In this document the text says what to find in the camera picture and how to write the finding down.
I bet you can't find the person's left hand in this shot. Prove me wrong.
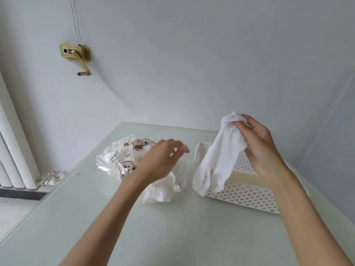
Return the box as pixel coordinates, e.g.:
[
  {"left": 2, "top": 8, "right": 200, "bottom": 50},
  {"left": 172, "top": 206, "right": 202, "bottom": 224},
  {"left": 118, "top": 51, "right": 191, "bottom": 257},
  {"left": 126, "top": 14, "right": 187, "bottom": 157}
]
[{"left": 126, "top": 138, "right": 190, "bottom": 187}]

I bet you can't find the person's right hand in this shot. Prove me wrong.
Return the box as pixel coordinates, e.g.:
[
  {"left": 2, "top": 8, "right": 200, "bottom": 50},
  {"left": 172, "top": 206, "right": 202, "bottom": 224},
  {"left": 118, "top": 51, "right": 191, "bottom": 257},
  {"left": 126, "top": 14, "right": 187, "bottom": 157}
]
[{"left": 234, "top": 114, "right": 290, "bottom": 183}]

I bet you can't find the clear bear-print plastic bag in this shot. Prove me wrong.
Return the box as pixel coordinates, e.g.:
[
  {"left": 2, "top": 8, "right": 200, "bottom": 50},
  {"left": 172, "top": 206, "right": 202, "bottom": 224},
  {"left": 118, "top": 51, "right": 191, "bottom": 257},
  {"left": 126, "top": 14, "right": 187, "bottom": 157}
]
[{"left": 95, "top": 134, "right": 195, "bottom": 204}]

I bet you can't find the white perforated plastic basket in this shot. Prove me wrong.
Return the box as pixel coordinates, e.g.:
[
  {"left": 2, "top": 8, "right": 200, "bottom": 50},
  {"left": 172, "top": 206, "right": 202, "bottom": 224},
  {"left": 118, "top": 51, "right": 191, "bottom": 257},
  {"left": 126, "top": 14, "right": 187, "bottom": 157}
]
[{"left": 193, "top": 142, "right": 310, "bottom": 215}]

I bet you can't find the person's left forearm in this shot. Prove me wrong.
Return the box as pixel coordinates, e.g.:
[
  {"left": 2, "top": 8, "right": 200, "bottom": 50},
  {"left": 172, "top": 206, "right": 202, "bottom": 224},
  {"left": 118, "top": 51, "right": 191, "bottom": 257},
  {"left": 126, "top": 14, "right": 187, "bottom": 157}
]
[{"left": 60, "top": 175, "right": 149, "bottom": 266}]

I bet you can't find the person's right forearm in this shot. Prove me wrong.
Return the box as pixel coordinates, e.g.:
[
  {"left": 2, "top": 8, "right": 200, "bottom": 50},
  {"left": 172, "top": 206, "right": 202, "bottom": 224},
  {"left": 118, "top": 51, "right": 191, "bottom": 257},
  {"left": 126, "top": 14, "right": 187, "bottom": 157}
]
[{"left": 265, "top": 167, "right": 355, "bottom": 266}]

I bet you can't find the white radiator valve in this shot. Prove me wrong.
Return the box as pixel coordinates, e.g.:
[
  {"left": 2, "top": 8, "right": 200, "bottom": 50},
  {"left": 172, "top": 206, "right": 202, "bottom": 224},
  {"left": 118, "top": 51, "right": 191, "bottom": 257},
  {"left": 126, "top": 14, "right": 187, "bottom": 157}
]
[{"left": 37, "top": 170, "right": 63, "bottom": 187}]

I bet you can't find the white column radiator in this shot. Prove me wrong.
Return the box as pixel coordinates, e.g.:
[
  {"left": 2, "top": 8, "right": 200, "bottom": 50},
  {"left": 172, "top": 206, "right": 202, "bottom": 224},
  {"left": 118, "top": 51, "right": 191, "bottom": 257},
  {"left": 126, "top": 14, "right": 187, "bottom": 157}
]
[{"left": 0, "top": 70, "right": 42, "bottom": 190}]

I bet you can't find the brass wall crank winch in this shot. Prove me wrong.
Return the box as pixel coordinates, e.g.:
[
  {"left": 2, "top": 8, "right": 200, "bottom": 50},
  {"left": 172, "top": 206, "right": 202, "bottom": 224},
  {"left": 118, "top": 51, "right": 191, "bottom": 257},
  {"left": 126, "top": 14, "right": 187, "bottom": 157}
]
[{"left": 59, "top": 41, "right": 92, "bottom": 77}]

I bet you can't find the thin steel winch cable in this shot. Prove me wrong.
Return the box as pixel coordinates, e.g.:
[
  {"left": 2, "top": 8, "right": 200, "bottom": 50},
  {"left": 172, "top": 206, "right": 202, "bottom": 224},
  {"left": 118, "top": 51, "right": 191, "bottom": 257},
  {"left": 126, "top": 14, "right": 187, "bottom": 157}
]
[{"left": 69, "top": 0, "right": 83, "bottom": 46}]

